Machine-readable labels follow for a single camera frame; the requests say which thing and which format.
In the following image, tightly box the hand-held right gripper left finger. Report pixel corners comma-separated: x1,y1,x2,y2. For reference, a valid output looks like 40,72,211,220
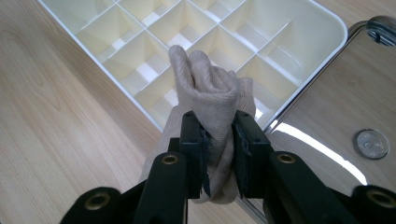
168,110,212,200

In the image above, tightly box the round silver disc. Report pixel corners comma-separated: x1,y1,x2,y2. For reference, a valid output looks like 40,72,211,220
352,128,390,161

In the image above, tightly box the white divided organizer box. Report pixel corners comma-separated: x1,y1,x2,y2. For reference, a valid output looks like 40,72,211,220
36,0,349,133

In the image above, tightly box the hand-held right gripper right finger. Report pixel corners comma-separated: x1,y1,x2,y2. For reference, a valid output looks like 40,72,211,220
231,109,276,200

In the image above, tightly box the dark blurry object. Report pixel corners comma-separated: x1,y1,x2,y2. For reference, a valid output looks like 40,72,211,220
365,15,396,48

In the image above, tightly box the beige knitted sock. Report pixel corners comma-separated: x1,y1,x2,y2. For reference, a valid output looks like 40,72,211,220
138,45,257,205

